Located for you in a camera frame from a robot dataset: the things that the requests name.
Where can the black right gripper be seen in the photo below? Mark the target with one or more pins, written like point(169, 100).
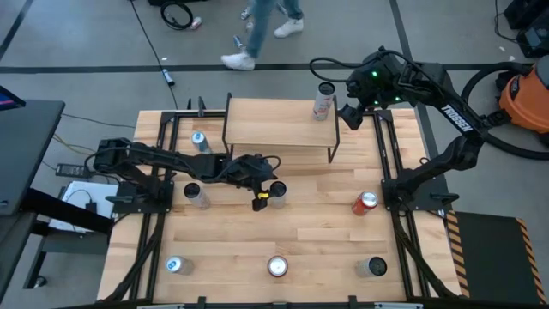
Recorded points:
point(381, 83)

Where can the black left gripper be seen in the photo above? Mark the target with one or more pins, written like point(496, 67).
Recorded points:
point(251, 169)

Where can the white Celsius can orange print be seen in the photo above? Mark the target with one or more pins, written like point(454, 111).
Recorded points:
point(278, 189)

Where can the white Celsius Peach Vibe can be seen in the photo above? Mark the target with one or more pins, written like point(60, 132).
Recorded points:
point(198, 197)
point(322, 107)

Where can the red cola can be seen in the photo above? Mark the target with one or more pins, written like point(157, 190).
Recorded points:
point(277, 266)

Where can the blue Red Bull can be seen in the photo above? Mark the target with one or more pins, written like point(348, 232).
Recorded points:
point(200, 143)

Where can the orange-red soda can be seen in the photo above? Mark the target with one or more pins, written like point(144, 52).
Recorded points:
point(363, 204)

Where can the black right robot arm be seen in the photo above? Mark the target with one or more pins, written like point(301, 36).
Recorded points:
point(456, 118)

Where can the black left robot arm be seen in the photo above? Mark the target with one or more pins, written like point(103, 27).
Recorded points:
point(171, 161)

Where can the small yellow tag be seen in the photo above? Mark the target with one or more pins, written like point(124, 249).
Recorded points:
point(262, 195)

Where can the silver and blue slim can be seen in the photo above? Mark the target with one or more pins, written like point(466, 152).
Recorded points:
point(179, 265)

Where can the person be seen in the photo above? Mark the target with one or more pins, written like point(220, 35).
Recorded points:
point(257, 30)

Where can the silver can with black lid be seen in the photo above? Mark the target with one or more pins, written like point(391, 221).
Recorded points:
point(371, 267)

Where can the dark slim can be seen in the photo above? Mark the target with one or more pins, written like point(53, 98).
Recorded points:
point(168, 77)

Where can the orange shop vacuum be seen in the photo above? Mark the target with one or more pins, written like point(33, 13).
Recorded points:
point(525, 103)
point(519, 153)

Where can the pink and white can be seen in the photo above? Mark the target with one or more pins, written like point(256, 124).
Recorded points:
point(196, 22)

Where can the white flat box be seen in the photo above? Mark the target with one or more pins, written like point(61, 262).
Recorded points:
point(77, 193)

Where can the black power adapter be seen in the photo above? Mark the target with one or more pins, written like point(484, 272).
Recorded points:
point(72, 170)

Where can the black equipment case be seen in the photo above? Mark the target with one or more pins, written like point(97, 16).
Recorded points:
point(532, 26)

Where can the black mat with hazard stripes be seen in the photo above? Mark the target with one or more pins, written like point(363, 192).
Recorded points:
point(489, 257)

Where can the black desk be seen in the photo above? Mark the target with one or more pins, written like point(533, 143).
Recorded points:
point(25, 150)

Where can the black computer monitor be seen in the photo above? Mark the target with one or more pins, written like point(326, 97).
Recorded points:
point(8, 99)

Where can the wooden shelf with black frame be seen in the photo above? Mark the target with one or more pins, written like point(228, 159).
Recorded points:
point(279, 129)

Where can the black aluminium rig frame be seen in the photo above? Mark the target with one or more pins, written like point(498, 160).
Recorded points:
point(188, 114)

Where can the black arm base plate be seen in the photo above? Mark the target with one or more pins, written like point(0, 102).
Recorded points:
point(128, 206)
point(429, 195)

